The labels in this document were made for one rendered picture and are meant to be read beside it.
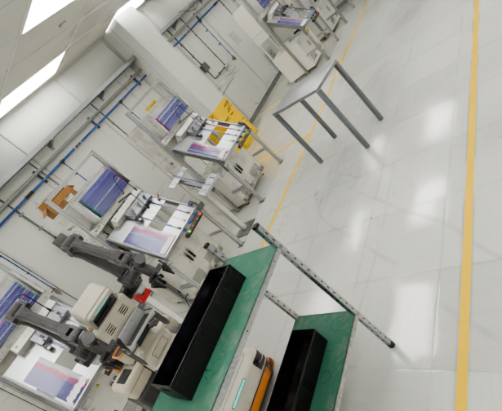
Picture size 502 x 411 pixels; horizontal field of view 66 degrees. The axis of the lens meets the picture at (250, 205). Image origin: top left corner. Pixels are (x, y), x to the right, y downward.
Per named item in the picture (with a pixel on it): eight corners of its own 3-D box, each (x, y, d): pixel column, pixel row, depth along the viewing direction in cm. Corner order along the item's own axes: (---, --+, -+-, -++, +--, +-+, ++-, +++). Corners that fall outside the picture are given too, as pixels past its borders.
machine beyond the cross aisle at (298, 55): (341, 36, 741) (274, -49, 674) (331, 58, 693) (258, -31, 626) (291, 74, 840) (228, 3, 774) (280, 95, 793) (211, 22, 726)
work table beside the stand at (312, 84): (369, 148, 380) (317, 88, 352) (320, 164, 438) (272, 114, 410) (384, 117, 399) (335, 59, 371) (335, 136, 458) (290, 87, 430)
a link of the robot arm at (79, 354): (22, 305, 203) (8, 323, 197) (16, 297, 192) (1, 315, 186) (98, 344, 203) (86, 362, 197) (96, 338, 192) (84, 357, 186)
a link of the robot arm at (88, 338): (79, 325, 183) (68, 342, 178) (76, 318, 174) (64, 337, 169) (102, 337, 183) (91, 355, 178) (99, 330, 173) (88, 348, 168)
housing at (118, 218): (144, 197, 445) (141, 189, 434) (121, 230, 416) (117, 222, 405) (139, 196, 447) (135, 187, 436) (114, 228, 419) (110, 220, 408)
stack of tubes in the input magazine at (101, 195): (128, 183, 430) (108, 166, 420) (102, 216, 400) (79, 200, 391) (124, 186, 439) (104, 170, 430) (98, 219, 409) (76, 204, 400)
